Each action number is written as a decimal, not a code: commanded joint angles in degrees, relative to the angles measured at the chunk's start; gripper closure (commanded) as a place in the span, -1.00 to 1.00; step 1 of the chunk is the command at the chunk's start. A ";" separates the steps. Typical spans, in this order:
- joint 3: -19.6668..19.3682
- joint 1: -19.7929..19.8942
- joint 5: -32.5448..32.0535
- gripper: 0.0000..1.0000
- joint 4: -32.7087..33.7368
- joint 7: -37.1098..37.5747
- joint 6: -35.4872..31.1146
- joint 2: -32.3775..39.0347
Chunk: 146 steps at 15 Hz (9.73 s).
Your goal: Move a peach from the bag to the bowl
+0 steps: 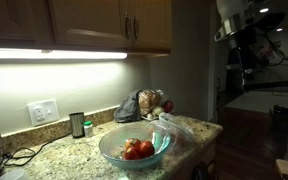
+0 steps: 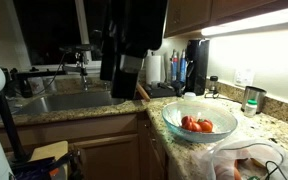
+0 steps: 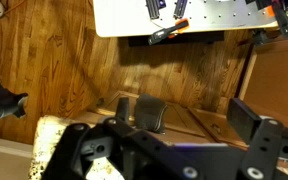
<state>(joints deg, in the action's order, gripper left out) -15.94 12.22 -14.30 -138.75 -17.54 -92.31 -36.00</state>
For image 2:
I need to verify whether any red tomato middle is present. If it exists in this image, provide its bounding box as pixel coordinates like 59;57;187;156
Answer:
184;122;202;132

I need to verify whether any white wall outlet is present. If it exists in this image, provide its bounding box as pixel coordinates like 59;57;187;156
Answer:
234;69;255;87

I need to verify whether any wooden handle utensil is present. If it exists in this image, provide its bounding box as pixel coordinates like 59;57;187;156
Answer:
136;83;150;102

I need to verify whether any wooden lower cabinet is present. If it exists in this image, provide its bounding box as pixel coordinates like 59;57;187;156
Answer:
17;112;167;180

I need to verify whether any white mesh produce bag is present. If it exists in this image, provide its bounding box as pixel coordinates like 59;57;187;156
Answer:
192;139;288;180

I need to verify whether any wooden cabinet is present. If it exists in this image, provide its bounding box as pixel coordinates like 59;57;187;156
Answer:
164;0;288;38
17;112;167;180

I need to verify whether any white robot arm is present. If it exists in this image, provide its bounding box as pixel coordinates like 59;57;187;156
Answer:
100;0;168;99

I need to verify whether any blue bottle right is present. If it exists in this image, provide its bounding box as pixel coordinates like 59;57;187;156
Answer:
179;49;186;83

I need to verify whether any glass bowl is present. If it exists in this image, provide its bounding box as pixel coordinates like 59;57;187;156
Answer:
162;101;238;143

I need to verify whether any stainless kitchen sink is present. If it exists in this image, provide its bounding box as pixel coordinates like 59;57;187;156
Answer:
16;91;124;115

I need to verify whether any blue bottle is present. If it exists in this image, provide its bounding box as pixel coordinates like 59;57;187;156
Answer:
179;49;186;83
171;49;178;82

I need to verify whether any black camera stand pole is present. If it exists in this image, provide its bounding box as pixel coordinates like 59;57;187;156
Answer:
0;91;31;163

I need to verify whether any blue bottle left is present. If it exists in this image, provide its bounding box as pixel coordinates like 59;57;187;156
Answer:
171;49;178;82

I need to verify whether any stainless steel cup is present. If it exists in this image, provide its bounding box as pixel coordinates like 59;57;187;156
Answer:
241;86;267;114

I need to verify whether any paper towel roll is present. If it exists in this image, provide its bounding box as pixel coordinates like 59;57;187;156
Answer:
145;56;161;84

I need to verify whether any white plastic lid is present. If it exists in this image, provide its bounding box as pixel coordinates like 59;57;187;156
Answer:
184;92;196;101

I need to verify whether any red tomato left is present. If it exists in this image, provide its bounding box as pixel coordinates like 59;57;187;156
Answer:
181;116;194;126

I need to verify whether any small glass shaker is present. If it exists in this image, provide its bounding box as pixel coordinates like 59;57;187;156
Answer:
204;76;219;99

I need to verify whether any wooden upper cabinet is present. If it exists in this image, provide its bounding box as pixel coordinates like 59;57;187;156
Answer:
164;0;288;38

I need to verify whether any kitchen faucet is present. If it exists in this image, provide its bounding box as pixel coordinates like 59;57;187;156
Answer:
60;44;91;91

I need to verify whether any under-cabinet light strip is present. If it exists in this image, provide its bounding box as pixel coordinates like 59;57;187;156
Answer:
201;8;288;37

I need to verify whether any small white pill bottle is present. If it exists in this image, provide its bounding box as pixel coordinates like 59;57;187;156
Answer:
244;99;257;117

